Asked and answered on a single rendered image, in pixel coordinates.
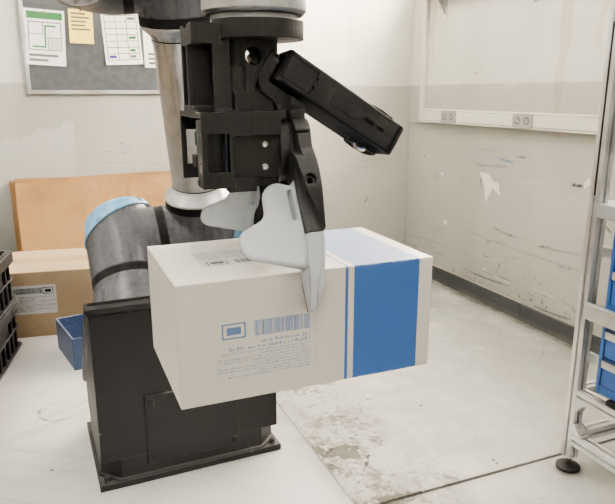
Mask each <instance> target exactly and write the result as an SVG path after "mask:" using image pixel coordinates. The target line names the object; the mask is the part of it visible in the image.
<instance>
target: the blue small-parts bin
mask: <svg viewBox="0 0 615 504"><path fill-rule="evenodd" d="M55 320H56V330H57V339H58V348H59V349H60V350H61V352H62V353H63V355H64V356H65V357H66V359H67V360H68V362H69V363H70V364H71V366H72V367H73V368H74V370H80V369H82V348H83V314H77V315H72V316H67V317H61V318H56V319H55Z"/></svg>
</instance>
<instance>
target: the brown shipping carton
mask: <svg viewBox="0 0 615 504"><path fill-rule="evenodd" d="M12 255H13V262H12V263H11V264H10V266H9V271H10V276H12V277H13V279H12V280H11V291H12V295H14V296H16V297H17V299H18V306H19V310H18V311H17V313H16V314H15V321H16V323H18V324H19V326H18V327H17V329H16V330H17V338H27V337H38V336H49V335H57V330H56V320H55V319H56V318H61V317H67V316H72V315H77V314H83V304H87V303H92V302H93V298H94V295H93V288H92V282H91V275H90V269H89V262H88V256H87V250H86V249H85V248H73V249H55V250H38V251H20V252H12Z"/></svg>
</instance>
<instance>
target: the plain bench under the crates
mask: <svg viewBox="0 0 615 504"><path fill-rule="evenodd" d="M17 340H18V341H20V342H22V345H21V347H20V349H19V350H18V352H17V354H16V356H15V357H14V359H13V361H12V362H11V364H10V366H9V367H8V369H7V371H6V372H5V374H4V376H3V377H2V379H1V381H0V504H355V503H354V501H353V500H352V499H351V497H350V496H349V495H348V494H347V492H346V491H345V490H344V488H343V487H342V486H341V484H340V483H339V482H338V480H337V479H336V478H335V477H334V475H333V474H332V473H331V471H330V470H329V469H328V467H327V466H326V465H325V464H324V462H323V461H322V460H321V458H320V457H319V456H318V454H317V453H316V452H315V451H314V449H313V448H312V447H311V445H310V444H309V443H308V441H307V440H306V439H305V438H304V436H303V435H302V434H301V432H300V431H299V430H298V428H297V427H296V426H295V425H294V423H293V422H292V421H291V419H290V418H289V417H288V415H287V414H286V413H285V411H284V410H283V409H282V408H281V406H280V405H279V404H278V402H277V401H276V407H277V424H276V425H271V431H272V433H273V434H274V435H275V437H276V438H277V439H278V441H279V442H280V443H281V449H279V450H275V451H271V452H267V453H263V454H259V455H255V456H251V457H246V458H242V459H238V460H234V461H230V462H226V463H222V464H218V465H214V466H210V467H205V468H201V469H197V470H193V471H189V472H185V473H181V474H177V475H173V476H168V477H164V478H160V479H156V480H152V481H148V482H144V483H140V484H136V485H132V486H127V487H123V488H119V489H115V490H111V491H107V492H103V493H101V491H100V486H99V481H98V476H97V472H96V467H95V462H94V457H93V452H92V448H91V443H90V438H89V433H88V428H87V422H90V421H91V418H90V410H89V405H88V396H87V385H86V382H85V381H83V377H82V369H80V370H74V368H73V367H72V366H71V364H70V363H69V362H68V360H67V359H66V357H65V356H64V355H63V353H62V352H61V350H60V349H59V348H58V339H57V335H49V336H38V337H27V338H17Z"/></svg>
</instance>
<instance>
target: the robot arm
mask: <svg viewBox="0 0 615 504"><path fill-rule="evenodd" d="M56 1H58V2H60V3H62V4H64V5H67V6H69V7H72V8H75V9H79V10H82V11H86V12H91V13H97V14H105V15H129V14H138V20H139V26H140V28H141V29H142V30H144V31H145V32H146V33H147V34H148V35H149V36H150V37H151V39H152V43H153V50H154V57H155V64H156V72H157V79H158V86H159V93H160V100H161V108H162V115H163V122H164V129H165V137H166V144H167V151H168V158H169V165H170V173H171V180H172V186H171V187H170V188H169V189H168V190H167V191H166V193H165V204H166V205H162V206H155V207H151V205H150V204H149V203H148V202H147V201H146V200H145V199H143V198H137V197H135V196H124V197H118V198H114V199H111V200H109V201H106V202H104V203H102V204H101V205H99V206H98V207H96V208H95V209H94V211H93V212H91V213H90V214H89V216H88V217H87V219H86V221H85V225H84V231H85V241H84V245H85V249H86V250H87V256H88V262H89V269H90V275H91V282H92V288H93V295H94V298H93V302H101V301H109V300H117V299H125V298H133V297H141V296H149V295H150V285H149V270H148V254H147V247H148V246H157V245H169V244H180V243H191V242H202V241H213V240H224V239H236V238H240V239H239V242H240V249H241V251H242V253H243V255H244V256H245V257H246V258H248V259H249V260H251V261H254V262H260V263H265V264H271V265H277V266H283V267H289V268H295V269H300V271H301V281H302V288H303V292H304V297H305V301H306V306H307V311H308V312H313V311H316V310H317V309H318V306H319V302H320V299H321V295H322V291H323V288H324V284H325V259H326V244H325V232H324V229H325V228H326V223H325V212H324V200H323V188H322V180H321V174H320V169H319V165H318V161H317V158H316V155H315V152H314V150H313V147H312V139H311V130H310V125H309V122H308V120H307V119H306V118H305V113H306V114H307V115H309V116H310V117H312V118H313V119H315V120H316V121H318V122H319V123H321V124H322V125H324V126H325V127H327V128H328V129H330V130H331V131H333V132H334V133H336V134H338V135H339V136H341V137H342V138H344V142H345V143H347V144H348V145H349V146H351V147H352V148H354V149H355V150H357V151H359V152H360V153H363V154H365V155H369V156H372V155H374V156H375V154H385V155H390V154H391V152H392V150H393V148H394V146H395V145H396V143H397V141H398V139H399V137H400V135H401V134H402V132H403V127H402V126H401V125H399V124H398V123H396V122H395V121H393V118H392V117H390V116H389V115H388V114H387V113H386V112H384V111H383V110H381V109H379V108H378V107H376V106H374V105H372V104H369V103H368V102H367V101H365V100H364V99H362V98H361V97H359V96H358V95H357V94H355V93H354V92H352V91H351V90H349V89H348V88H347V87H345V86H344V85H342V84H341V83H340V82H338V81H337V80H335V79H334V78H332V77H331V76H330V75H328V74H327V73H325V72H324V71H323V70H321V69H320V68H318V67H317V66H315V65H314V64H313V63H311V62H310V61H308V60H307V59H306V58H304V57H303V56H301V55H300V54H298V53H297V52H296V51H294V50H288V51H285V52H282V53H279V54H278V50H277V44H281V43H294V42H301V41H303V40H304V24H303V21H302V20H298V18H301V17H302V16H303V15H304V14H305V13H306V0H56ZM246 51H248V53H249V54H248V55H247V60H246V57H245V54H246ZM247 61H248V62H247ZM93 302H92V303H93Z"/></svg>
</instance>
